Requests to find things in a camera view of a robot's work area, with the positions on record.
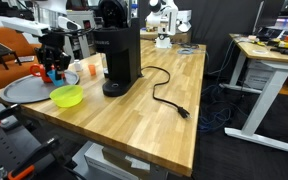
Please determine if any dark cable coil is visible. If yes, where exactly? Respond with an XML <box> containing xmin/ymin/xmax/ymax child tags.
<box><xmin>178</xmin><ymin>42</ymin><xmax>193</xmax><ymax>50</ymax></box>

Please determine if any small orange plastic cup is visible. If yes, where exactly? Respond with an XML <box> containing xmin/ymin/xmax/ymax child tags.
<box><xmin>88</xmin><ymin>64</ymin><xmax>97</xmax><ymax>76</ymax></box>

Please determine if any round grey metal tray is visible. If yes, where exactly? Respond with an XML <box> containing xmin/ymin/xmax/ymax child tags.
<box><xmin>0</xmin><ymin>69</ymin><xmax>81</xmax><ymax>105</ymax></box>

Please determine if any yellow plastic bowl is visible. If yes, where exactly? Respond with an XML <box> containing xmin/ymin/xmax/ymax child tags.
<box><xmin>49</xmin><ymin>84</ymin><xmax>85</xmax><ymax>109</ymax></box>

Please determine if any black clamp with orange grip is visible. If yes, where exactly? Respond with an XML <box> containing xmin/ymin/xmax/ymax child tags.
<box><xmin>7</xmin><ymin>136</ymin><xmax>60</xmax><ymax>180</ymax></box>
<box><xmin>0</xmin><ymin>103</ymin><xmax>21</xmax><ymax>132</ymax></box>

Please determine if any small white bottle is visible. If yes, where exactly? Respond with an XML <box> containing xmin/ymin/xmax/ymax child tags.
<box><xmin>73</xmin><ymin>58</ymin><xmax>84</xmax><ymax>72</ymax></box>

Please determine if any orange sofa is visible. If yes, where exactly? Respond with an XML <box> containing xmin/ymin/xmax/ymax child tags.
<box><xmin>0</xmin><ymin>27</ymin><xmax>42</xmax><ymax>106</ymax></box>

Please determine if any black backdrop panel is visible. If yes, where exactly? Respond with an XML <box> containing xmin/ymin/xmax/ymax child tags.
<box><xmin>173</xmin><ymin>0</ymin><xmax>265</xmax><ymax>81</ymax></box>

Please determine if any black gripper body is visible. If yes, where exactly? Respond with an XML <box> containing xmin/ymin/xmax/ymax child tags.
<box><xmin>38</xmin><ymin>32</ymin><xmax>67</xmax><ymax>56</ymax></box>

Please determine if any grey cable coil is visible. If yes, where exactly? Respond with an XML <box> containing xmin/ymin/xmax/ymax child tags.
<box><xmin>177</xmin><ymin>48</ymin><xmax>195</xmax><ymax>56</ymax></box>

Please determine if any blue cable bundle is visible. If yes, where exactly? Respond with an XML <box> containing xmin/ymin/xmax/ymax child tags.
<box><xmin>197</xmin><ymin>83</ymin><xmax>238</xmax><ymax>134</ymax></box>

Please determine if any white box under table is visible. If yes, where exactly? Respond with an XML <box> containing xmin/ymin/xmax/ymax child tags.
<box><xmin>83</xmin><ymin>142</ymin><xmax>152</xmax><ymax>180</ymax></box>

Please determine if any orange-red toy teapot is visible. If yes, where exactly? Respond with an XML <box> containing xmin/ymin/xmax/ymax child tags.
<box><xmin>29</xmin><ymin>63</ymin><xmax>54</xmax><ymax>84</ymax></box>

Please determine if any brown cardboard cabinet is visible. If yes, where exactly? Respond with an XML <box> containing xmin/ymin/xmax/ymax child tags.
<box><xmin>139</xmin><ymin>29</ymin><xmax>192</xmax><ymax>44</ymax></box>

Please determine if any small blue plastic cup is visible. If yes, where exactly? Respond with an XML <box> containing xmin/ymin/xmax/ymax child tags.
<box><xmin>46</xmin><ymin>68</ymin><xmax>66</xmax><ymax>88</ymax></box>

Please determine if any wooden desk with white legs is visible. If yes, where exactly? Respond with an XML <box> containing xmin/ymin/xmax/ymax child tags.
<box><xmin>223</xmin><ymin>33</ymin><xmax>288</xmax><ymax>158</ymax></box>

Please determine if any black coffee machine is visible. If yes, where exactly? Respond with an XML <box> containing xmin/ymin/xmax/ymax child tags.
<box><xmin>93</xmin><ymin>0</ymin><xmax>143</xmax><ymax>98</ymax></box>

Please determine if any black metal plate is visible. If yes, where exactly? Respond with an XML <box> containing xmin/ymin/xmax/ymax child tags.
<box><xmin>0</xmin><ymin>109</ymin><xmax>85</xmax><ymax>180</ymax></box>

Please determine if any black power cable with plug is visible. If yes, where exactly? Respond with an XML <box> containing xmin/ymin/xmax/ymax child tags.
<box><xmin>140</xmin><ymin>65</ymin><xmax>192</xmax><ymax>120</ymax></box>

